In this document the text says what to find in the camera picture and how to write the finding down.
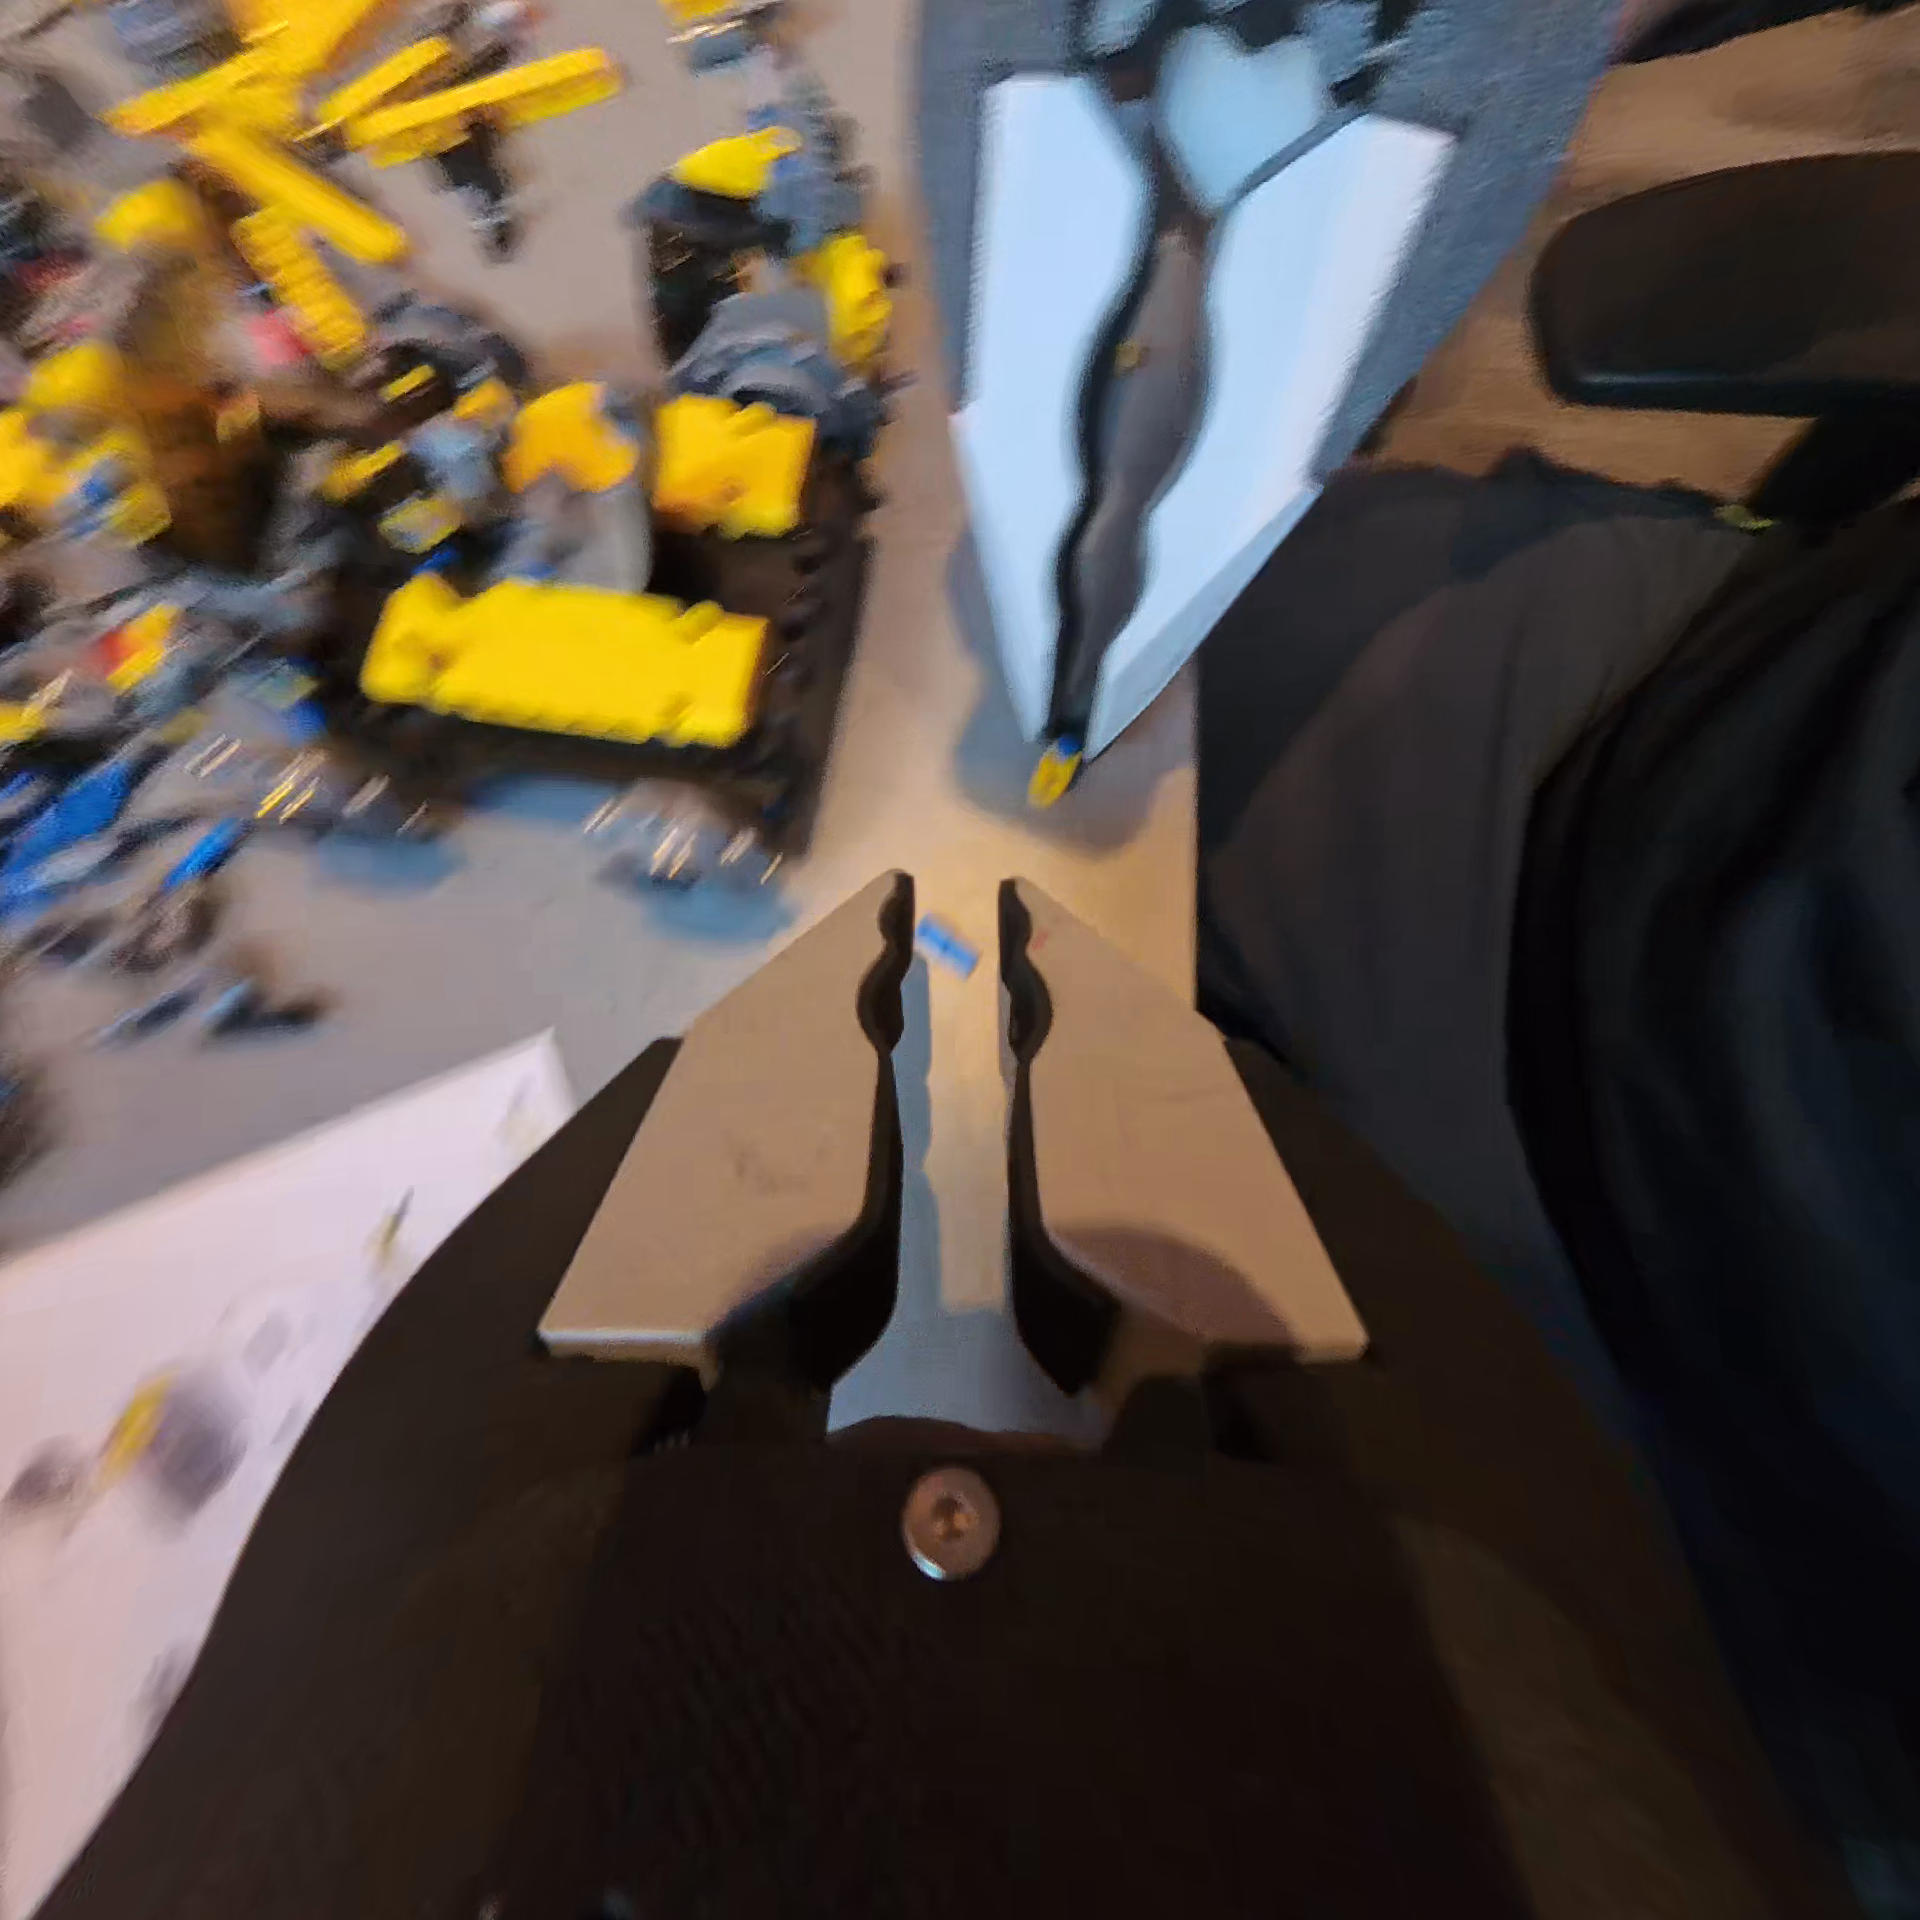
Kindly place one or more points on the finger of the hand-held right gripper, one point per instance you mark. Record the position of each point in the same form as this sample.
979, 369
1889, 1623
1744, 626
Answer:
1042, 301
1290, 329

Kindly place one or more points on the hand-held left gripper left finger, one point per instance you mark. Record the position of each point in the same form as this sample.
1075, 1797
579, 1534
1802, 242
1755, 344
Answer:
733, 1184

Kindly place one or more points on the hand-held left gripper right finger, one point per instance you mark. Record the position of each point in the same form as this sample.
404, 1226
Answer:
1170, 1172

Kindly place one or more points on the small blue brick pin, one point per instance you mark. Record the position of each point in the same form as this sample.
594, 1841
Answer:
945, 943

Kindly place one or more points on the small yellow brick connector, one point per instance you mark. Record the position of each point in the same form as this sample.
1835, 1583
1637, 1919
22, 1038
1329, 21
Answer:
1054, 769

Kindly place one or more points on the black mesh armrest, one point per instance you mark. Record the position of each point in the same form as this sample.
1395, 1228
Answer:
1723, 301

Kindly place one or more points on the person's grey trouser leg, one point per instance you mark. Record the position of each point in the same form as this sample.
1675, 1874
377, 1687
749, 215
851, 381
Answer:
1425, 751

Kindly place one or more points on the open instruction booklet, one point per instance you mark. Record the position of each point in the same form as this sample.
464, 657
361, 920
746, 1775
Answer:
225, 1276

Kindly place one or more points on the yellow black brick vehicle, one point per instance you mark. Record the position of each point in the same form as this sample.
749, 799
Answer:
570, 661

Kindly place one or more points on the pile of yellow brick beams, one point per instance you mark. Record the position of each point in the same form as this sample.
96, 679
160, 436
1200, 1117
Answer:
300, 196

